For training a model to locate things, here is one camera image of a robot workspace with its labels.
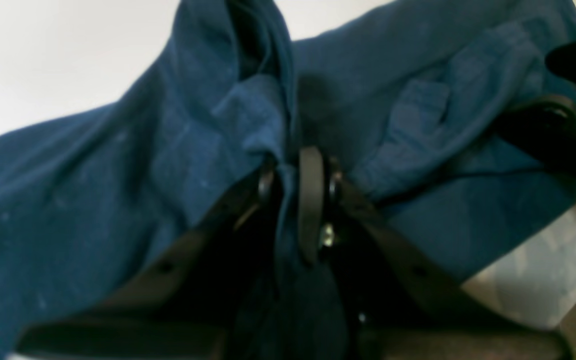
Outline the dark blue T-shirt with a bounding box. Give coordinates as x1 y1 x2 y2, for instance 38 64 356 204
0 0 576 360

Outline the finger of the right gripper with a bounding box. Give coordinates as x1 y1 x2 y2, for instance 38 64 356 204
493 41 576 179

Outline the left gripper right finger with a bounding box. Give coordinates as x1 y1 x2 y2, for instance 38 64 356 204
298 146 572 360

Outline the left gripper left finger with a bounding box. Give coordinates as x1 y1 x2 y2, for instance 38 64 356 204
15 160 279 360

